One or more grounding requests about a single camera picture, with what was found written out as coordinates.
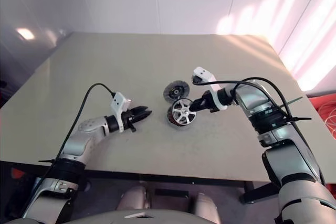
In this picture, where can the silver spoked rotor bell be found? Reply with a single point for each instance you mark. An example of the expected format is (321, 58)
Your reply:
(183, 113)

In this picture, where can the black table frame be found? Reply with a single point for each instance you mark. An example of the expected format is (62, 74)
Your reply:
(183, 179)

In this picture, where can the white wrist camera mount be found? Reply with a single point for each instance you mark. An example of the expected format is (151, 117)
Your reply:
(118, 102)
(203, 73)

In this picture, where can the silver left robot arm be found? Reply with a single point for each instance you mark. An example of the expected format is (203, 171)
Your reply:
(86, 129)

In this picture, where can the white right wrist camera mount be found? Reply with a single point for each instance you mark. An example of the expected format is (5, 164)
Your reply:
(203, 73)

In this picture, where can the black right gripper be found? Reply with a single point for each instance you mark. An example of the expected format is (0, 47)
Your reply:
(208, 102)

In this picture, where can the motor stator with copper windings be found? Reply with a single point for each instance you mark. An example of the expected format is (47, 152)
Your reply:
(172, 120)

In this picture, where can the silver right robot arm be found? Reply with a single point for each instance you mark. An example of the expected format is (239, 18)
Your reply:
(252, 98)

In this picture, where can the grey motor end cap disc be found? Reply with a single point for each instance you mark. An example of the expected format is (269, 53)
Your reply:
(168, 90)

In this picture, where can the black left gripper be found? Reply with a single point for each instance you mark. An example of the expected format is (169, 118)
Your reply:
(129, 119)

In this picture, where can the silver robot torso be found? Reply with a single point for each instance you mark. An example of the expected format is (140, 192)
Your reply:
(105, 218)

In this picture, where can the red fabric object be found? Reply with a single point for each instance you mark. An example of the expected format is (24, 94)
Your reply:
(18, 174)
(315, 106)

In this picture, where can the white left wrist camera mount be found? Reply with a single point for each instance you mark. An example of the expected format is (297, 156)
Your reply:
(118, 102)

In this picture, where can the grey rounded shape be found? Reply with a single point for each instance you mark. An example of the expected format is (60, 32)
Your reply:
(132, 199)
(207, 207)

